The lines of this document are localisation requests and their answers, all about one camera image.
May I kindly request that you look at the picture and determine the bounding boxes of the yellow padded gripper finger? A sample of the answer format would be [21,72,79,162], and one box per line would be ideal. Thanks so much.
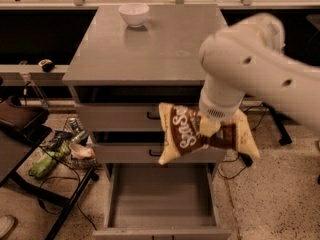
[200,117,221,137]

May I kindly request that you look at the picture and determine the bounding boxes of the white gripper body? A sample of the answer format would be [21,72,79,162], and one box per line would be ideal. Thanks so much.
[199,75,245,121]

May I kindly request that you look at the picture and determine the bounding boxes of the brown chip bag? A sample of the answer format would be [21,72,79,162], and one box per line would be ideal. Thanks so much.
[158,103,260,165]

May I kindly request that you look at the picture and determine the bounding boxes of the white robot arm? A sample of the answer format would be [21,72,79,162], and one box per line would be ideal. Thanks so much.
[199,13,320,133]

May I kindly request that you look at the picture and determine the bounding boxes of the top grey drawer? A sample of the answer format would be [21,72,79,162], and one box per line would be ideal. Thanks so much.
[75,104,162,132]

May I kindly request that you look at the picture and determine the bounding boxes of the grey drawer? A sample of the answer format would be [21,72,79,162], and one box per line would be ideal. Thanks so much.
[75,104,162,132]
[92,143,227,163]
[93,164,231,240]

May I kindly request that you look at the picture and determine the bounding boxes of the bottom grey drawer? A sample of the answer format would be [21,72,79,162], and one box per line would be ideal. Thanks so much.
[93,164,231,240]

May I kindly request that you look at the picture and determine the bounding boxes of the grey drawer cabinet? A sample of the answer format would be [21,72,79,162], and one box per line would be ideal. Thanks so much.
[62,3,256,240]

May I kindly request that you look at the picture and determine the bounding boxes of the middle grey drawer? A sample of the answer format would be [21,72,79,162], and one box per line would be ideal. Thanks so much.
[92,143,227,163]

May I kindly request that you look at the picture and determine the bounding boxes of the green plastic bag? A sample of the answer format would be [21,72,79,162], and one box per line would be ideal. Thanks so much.
[28,141,71,179]

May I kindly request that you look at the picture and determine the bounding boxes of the black power adapter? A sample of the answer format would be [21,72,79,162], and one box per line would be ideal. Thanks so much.
[239,153,253,167]

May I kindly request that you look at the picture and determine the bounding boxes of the black tripod stand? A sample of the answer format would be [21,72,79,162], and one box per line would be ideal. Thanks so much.
[263,103,292,146]

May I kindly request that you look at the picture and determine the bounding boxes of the white bowl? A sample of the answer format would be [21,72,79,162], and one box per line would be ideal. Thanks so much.
[118,3,149,27]

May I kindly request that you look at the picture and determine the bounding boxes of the beige small bowl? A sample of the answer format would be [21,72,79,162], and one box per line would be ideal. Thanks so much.
[69,143,95,160]

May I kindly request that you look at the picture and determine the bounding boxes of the soda can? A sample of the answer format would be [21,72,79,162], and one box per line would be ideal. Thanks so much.
[67,117,80,133]

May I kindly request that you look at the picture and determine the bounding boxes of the black side table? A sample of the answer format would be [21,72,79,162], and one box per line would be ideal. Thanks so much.
[0,96,98,240]

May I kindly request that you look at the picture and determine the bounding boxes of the black tape measure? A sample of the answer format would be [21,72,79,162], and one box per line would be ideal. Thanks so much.
[38,59,55,73]

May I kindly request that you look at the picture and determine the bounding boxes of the white shoe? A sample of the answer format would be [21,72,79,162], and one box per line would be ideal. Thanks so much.
[0,215,16,240]

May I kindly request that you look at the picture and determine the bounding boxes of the black cable on floor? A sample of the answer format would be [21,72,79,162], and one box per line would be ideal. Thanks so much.
[216,103,268,181]

